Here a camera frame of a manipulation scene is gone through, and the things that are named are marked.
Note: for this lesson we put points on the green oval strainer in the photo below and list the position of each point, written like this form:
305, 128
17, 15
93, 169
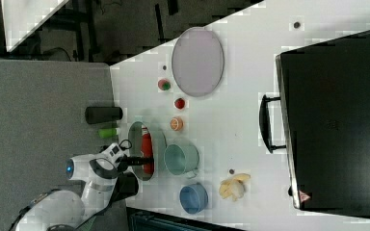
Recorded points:
158, 146

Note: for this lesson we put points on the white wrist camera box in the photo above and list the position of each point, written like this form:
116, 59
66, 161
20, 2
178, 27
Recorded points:
115, 150

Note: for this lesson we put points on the round lilac plate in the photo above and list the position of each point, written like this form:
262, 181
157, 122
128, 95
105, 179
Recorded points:
197, 62

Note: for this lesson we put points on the black cylinder post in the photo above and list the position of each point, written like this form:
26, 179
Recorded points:
94, 115

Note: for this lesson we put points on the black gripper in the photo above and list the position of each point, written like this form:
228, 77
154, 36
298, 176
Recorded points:
146, 162

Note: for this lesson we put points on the toy orange half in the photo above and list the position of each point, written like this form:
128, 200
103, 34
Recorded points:
176, 123

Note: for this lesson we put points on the green mug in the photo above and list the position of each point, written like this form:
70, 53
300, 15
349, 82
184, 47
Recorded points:
182, 160

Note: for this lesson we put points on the silver toaster oven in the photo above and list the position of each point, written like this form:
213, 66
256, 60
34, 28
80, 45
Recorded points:
324, 95

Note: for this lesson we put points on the red ketchup bottle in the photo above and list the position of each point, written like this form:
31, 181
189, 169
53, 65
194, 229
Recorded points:
147, 151

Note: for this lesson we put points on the blue bowl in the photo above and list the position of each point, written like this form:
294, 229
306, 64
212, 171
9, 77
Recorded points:
193, 198

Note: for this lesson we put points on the red toy strawberry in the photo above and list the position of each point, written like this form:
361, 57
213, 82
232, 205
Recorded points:
179, 103

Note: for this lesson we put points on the pink toy strawberry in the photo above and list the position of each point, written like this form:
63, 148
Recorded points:
164, 84

